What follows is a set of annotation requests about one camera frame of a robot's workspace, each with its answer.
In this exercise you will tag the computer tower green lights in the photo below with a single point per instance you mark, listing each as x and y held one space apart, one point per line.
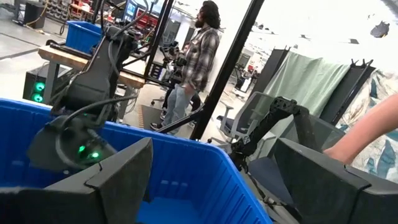
37 90

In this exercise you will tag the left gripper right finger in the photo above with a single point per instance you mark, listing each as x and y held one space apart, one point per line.
320 193

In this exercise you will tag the large blue plastic bin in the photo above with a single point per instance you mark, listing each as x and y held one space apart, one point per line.
186 174

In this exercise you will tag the colourful patterned panel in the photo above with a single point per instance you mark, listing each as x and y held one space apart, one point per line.
382 161

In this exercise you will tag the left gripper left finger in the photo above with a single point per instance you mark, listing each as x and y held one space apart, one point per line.
118 180

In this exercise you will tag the person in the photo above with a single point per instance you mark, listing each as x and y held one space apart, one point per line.
199 59

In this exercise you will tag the black partition panel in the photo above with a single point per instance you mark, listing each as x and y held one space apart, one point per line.
351 90
273 68

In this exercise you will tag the person's forearm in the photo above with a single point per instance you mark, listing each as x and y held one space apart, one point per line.
363 130

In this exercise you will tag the black metal rig frame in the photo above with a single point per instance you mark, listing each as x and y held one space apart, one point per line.
227 68

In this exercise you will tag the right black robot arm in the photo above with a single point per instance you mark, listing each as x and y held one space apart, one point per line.
93 81

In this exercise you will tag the green curtain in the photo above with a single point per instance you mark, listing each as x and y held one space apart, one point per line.
304 81

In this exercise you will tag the white mesh office chair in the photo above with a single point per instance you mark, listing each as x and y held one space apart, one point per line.
236 124

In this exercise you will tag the wooden workbench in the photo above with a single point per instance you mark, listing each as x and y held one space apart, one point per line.
71 60

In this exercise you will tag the small blue plastic bin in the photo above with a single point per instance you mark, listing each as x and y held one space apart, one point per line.
82 37

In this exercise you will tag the black jointed strut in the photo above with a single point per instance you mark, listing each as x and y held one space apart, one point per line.
280 109

